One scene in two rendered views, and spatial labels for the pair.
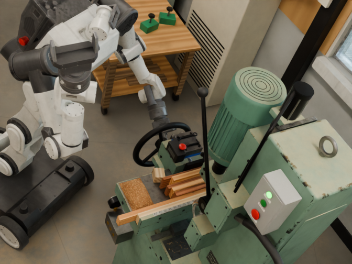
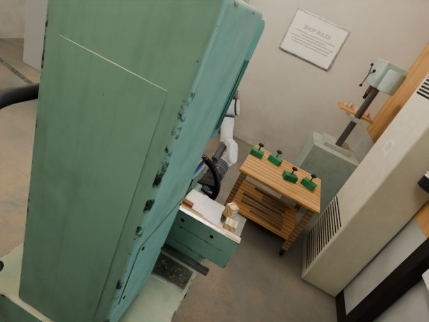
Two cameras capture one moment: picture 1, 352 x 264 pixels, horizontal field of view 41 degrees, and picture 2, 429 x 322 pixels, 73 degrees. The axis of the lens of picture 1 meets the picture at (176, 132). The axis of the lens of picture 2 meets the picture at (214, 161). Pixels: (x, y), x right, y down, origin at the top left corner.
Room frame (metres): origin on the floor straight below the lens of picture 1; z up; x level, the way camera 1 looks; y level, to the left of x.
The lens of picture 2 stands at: (0.74, -0.84, 1.52)
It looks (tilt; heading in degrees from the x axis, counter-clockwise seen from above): 28 degrees down; 50
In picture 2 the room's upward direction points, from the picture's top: 25 degrees clockwise
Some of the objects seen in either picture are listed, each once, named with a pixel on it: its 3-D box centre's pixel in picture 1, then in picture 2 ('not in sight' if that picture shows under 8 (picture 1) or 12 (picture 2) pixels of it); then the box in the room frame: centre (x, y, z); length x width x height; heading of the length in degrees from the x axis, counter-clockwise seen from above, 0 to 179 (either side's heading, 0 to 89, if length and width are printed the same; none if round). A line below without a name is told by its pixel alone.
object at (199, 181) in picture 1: (188, 187); not in sight; (1.11, -0.12, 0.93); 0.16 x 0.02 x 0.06; 132
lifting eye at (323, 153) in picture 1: (327, 147); not in sight; (0.91, -0.39, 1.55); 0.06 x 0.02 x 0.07; 42
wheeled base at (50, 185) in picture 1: (13, 165); not in sight; (1.41, 0.77, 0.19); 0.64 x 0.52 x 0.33; 72
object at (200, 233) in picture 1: (202, 231); not in sight; (0.88, -0.20, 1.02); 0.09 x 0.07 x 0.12; 132
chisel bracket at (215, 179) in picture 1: (216, 180); not in sight; (1.11, -0.21, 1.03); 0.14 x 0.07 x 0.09; 42
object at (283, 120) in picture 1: (292, 111); not in sight; (1.02, -0.29, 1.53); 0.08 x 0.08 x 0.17; 42
